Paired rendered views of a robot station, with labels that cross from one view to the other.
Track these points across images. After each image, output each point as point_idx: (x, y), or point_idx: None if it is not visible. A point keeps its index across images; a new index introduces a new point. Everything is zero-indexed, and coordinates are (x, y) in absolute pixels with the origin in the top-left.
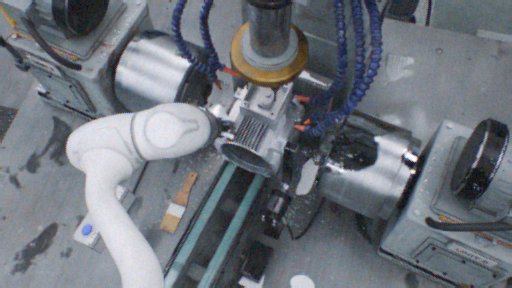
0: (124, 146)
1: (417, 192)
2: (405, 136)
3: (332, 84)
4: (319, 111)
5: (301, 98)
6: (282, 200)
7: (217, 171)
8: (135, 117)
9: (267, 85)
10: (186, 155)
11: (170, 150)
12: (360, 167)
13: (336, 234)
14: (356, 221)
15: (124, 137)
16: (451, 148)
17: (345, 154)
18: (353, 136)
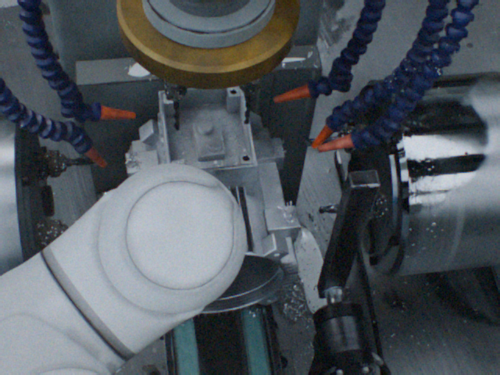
0: (73, 346)
1: None
2: (498, 78)
3: (361, 23)
4: (297, 126)
5: (289, 95)
6: (354, 319)
7: (141, 358)
8: (55, 259)
9: (254, 74)
10: None
11: (223, 279)
12: (473, 167)
13: (429, 344)
14: (444, 301)
15: (59, 323)
16: None
17: (433, 158)
18: (425, 118)
